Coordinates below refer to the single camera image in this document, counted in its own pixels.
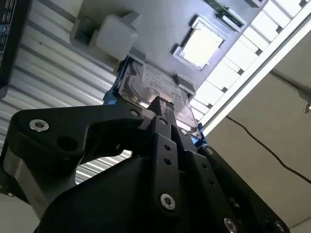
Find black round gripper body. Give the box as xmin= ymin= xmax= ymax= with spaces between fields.
xmin=36 ymin=154 xmax=228 ymax=233

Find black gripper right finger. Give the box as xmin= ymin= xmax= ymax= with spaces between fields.
xmin=167 ymin=101 xmax=290 ymax=233

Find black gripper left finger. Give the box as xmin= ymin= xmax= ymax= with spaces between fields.
xmin=4 ymin=96 xmax=182 ymax=218

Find hard disk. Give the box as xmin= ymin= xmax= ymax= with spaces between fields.
xmin=103 ymin=57 xmax=210 ymax=151

